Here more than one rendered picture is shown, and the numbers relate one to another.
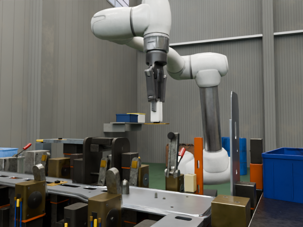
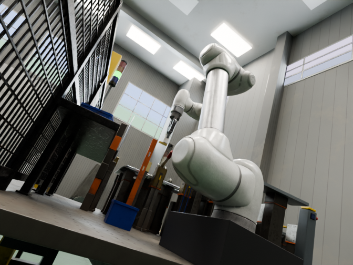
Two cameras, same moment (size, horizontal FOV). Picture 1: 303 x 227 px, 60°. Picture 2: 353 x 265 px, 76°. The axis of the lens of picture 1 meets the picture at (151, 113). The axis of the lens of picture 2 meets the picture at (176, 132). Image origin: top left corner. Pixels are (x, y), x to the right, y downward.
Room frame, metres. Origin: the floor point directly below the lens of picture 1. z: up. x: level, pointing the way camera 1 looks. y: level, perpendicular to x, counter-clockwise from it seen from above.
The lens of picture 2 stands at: (2.03, -0.98, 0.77)
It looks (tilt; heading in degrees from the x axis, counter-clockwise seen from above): 22 degrees up; 138
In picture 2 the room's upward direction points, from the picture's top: 21 degrees clockwise
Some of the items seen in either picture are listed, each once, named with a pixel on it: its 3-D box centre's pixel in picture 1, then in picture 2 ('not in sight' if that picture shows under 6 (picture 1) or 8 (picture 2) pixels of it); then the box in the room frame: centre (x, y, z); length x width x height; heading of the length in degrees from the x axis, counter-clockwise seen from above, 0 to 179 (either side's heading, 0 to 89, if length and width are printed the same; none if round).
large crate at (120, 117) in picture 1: (127, 118); not in sight; (7.27, 0.67, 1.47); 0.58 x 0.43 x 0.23; 161
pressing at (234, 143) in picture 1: (235, 151); (124, 138); (0.77, -0.24, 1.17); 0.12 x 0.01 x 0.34; 152
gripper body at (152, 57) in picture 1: (156, 66); (173, 119); (0.90, -0.02, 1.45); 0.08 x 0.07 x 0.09; 152
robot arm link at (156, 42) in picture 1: (156, 45); (177, 111); (0.90, -0.02, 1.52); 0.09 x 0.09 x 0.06
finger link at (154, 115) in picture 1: (154, 111); not in sight; (0.89, -0.01, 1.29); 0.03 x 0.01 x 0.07; 62
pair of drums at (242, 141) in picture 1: (232, 154); not in sight; (7.36, -2.25, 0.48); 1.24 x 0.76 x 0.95; 161
